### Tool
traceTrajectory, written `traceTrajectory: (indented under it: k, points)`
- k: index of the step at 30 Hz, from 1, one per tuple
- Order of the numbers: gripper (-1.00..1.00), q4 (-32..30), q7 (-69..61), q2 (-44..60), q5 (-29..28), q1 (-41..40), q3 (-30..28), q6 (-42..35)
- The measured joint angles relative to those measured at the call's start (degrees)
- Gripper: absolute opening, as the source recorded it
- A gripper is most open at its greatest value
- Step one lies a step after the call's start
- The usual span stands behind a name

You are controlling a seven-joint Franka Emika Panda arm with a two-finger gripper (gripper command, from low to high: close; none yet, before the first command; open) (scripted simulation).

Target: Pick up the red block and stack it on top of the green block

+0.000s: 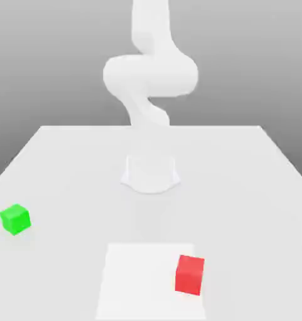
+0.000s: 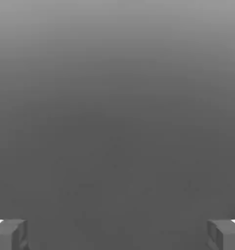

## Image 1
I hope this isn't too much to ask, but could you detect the small red cube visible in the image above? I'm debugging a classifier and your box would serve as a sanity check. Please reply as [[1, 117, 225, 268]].
[[174, 254, 206, 297]]

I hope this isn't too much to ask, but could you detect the small green cube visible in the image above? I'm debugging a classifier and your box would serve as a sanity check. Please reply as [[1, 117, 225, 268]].
[[0, 203, 32, 236]]

